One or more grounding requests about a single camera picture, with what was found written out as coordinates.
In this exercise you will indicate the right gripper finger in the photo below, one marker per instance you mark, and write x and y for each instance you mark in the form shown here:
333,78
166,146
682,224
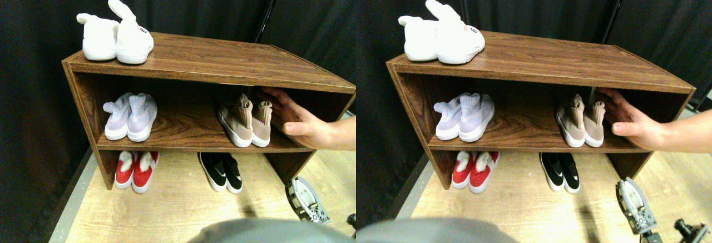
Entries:
318,216
645,223

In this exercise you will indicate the black shoe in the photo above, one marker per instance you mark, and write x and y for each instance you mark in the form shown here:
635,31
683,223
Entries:
213,173
233,175
552,173
571,175

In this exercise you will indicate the beige shoe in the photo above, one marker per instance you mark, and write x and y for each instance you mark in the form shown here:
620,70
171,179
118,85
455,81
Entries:
594,129
237,125
261,129
572,125

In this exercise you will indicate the lilac shoe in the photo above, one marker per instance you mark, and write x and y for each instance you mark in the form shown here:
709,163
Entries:
477,122
448,123
115,123
143,122

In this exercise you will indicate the red shoe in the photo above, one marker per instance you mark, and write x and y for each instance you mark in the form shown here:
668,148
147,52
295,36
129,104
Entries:
124,173
462,173
144,175
484,175

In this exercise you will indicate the white shoe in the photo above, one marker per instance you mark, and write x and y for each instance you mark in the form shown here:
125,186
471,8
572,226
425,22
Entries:
420,40
99,40
134,43
461,43

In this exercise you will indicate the person's hand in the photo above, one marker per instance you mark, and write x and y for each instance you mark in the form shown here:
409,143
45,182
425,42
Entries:
308,134
639,132

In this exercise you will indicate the brown shoe rack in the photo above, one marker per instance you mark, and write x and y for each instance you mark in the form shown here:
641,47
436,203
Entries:
222,59
556,59

